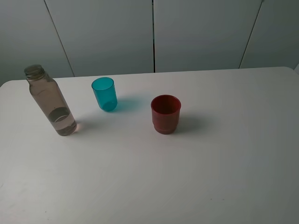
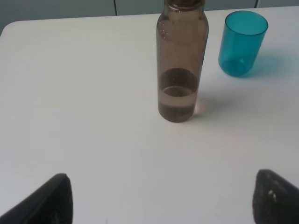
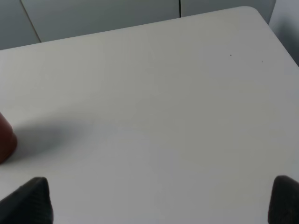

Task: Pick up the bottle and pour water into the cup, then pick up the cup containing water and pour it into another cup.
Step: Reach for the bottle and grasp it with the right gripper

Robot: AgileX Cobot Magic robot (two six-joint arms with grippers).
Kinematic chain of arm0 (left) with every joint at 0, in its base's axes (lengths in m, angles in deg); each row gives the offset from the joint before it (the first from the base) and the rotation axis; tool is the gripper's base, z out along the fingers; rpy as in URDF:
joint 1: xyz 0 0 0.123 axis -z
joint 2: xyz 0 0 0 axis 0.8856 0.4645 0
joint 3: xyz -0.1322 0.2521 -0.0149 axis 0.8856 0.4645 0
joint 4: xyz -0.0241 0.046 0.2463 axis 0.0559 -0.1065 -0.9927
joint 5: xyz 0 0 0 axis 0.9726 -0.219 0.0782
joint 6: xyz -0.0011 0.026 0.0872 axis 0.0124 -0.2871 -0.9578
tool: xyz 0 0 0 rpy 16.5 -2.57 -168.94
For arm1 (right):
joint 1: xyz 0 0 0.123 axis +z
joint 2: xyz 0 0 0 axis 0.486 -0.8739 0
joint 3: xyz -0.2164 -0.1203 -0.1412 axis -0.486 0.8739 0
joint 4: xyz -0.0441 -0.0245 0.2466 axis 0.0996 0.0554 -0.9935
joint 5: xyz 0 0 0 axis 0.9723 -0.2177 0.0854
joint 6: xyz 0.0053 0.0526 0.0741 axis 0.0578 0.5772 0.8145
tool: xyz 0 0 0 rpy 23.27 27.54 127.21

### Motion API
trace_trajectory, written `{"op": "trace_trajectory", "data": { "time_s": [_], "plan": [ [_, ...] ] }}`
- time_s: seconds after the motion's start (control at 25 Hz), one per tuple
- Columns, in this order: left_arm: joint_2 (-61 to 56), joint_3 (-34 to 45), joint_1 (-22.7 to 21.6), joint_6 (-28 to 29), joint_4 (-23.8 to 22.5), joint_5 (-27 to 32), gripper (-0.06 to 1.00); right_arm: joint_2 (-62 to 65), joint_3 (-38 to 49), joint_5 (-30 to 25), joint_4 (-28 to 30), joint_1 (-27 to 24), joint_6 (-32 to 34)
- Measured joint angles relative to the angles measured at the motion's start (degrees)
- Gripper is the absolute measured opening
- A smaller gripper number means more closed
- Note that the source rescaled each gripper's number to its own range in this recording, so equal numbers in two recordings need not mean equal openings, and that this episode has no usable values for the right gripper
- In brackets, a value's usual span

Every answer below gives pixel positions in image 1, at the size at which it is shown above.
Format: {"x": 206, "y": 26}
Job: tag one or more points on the teal translucent plastic cup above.
{"x": 104, "y": 91}

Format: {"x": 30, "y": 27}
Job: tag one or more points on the clear brownish plastic bottle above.
{"x": 47, "y": 94}

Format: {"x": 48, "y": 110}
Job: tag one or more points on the red plastic cup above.
{"x": 165, "y": 110}

